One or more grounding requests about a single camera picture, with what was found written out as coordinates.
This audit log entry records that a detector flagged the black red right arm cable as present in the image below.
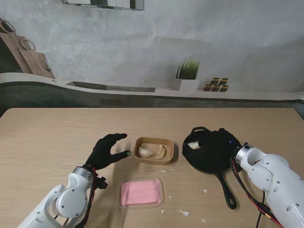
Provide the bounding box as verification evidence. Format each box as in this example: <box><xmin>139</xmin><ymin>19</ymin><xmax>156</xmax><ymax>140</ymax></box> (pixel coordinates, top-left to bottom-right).
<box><xmin>230</xmin><ymin>156</ymin><xmax>283</xmax><ymax>226</ymax></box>

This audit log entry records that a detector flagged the small wooden cutting board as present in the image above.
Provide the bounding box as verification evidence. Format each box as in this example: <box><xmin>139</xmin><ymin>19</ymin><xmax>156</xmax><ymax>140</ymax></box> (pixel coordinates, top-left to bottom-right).
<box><xmin>39</xmin><ymin>58</ymin><xmax>57</xmax><ymax>79</ymax></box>

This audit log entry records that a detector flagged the black red left arm cable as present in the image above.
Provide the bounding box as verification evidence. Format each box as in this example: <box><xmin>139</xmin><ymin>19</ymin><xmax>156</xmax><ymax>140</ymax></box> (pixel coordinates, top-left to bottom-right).
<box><xmin>80</xmin><ymin>167</ymin><xmax>99</xmax><ymax>228</ymax></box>

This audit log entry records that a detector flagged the black red arm cable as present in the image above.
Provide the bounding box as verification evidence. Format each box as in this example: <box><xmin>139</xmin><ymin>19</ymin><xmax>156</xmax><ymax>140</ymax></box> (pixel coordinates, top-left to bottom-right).
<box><xmin>230</xmin><ymin>156</ymin><xmax>283</xmax><ymax>226</ymax></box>
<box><xmin>80</xmin><ymin>167</ymin><xmax>99</xmax><ymax>228</ymax></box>

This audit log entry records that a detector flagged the brown paper food container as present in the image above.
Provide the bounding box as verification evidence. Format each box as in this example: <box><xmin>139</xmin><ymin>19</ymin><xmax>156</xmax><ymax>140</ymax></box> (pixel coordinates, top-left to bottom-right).
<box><xmin>134</xmin><ymin>137</ymin><xmax>174</xmax><ymax>166</ymax></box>

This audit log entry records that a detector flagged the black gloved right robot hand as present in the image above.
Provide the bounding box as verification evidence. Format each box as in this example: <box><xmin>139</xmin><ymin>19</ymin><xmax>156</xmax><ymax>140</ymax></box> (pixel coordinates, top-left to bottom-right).
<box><xmin>198</xmin><ymin>128</ymin><xmax>241</xmax><ymax>166</ymax></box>

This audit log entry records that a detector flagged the green grass plant white pot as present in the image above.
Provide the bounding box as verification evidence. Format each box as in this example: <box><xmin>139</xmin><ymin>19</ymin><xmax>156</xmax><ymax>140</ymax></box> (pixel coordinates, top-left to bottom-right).
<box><xmin>171</xmin><ymin>59</ymin><xmax>200</xmax><ymax>91</ymax></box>

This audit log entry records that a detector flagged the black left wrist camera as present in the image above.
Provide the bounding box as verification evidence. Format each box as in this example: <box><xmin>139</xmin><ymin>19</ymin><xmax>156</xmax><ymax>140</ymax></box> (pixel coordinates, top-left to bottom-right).
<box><xmin>95</xmin><ymin>176</ymin><xmax>107</xmax><ymax>190</ymax></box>

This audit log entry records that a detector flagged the black cast iron skillet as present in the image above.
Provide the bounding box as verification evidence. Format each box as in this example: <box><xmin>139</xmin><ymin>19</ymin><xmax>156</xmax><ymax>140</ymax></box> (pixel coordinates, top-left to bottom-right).
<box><xmin>182</xmin><ymin>126</ymin><xmax>238</xmax><ymax>210</ymax></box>

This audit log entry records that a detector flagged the large wooden cutting board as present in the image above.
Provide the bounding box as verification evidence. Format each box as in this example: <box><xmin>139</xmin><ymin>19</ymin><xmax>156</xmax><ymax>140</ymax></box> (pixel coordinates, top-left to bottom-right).
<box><xmin>0</xmin><ymin>18</ymin><xmax>33</xmax><ymax>74</ymax></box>

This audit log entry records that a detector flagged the clear plastic lid pink insert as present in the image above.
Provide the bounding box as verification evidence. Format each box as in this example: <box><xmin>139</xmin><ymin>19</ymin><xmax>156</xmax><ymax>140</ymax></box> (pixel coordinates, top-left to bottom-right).
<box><xmin>118</xmin><ymin>177</ymin><xmax>165</xmax><ymax>209</ymax></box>

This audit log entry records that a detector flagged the medium wooden cutting board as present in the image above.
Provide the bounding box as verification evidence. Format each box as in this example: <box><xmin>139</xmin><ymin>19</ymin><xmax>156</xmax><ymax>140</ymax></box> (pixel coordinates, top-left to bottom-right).
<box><xmin>18</xmin><ymin>38</ymin><xmax>56</xmax><ymax>79</ymax></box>

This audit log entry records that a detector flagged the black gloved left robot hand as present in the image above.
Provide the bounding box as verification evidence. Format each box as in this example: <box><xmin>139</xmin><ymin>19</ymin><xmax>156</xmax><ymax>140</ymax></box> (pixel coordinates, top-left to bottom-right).
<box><xmin>85</xmin><ymin>133</ymin><xmax>132</xmax><ymax>171</ymax></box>

